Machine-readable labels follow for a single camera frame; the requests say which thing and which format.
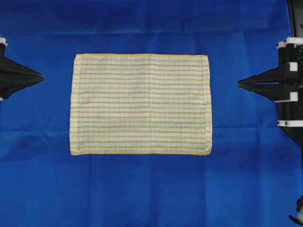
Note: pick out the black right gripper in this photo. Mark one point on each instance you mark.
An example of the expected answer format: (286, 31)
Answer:
(288, 93)

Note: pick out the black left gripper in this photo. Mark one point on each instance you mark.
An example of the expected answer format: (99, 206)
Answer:
(11, 70)

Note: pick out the yellow striped towel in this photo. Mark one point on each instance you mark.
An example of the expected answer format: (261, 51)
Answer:
(141, 103)

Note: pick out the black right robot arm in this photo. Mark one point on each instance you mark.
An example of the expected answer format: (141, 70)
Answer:
(295, 8)

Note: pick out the blue table cloth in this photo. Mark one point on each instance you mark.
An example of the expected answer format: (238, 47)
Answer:
(253, 176)

